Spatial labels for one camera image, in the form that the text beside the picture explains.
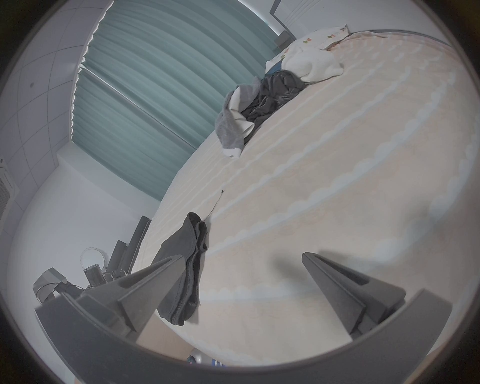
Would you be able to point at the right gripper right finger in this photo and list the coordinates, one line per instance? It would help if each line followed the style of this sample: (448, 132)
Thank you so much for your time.
(348, 296)

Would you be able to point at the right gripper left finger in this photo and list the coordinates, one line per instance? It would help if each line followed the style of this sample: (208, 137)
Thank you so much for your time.
(142, 292)

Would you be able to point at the black T-shirt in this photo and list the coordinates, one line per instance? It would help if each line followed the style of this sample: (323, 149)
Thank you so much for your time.
(180, 243)

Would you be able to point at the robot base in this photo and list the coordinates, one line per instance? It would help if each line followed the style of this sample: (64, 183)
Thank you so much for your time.
(198, 360)

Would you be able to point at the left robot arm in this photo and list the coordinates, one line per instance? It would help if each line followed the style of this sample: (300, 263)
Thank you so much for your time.
(93, 275)

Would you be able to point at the bed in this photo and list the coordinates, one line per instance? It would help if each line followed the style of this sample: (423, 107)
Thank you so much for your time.
(356, 168)

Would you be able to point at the pile of clothes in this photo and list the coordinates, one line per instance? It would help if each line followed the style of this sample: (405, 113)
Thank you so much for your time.
(270, 97)

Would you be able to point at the black chest of drawers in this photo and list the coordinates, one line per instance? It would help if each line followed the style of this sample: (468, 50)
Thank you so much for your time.
(129, 247)

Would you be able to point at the blue-green curtain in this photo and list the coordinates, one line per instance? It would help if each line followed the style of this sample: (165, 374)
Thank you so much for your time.
(180, 56)
(123, 142)

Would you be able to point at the white printed pillow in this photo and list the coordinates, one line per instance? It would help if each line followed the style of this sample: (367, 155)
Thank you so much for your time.
(318, 37)

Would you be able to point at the grey bedside table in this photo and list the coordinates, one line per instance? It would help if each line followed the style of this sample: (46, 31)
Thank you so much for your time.
(285, 40)

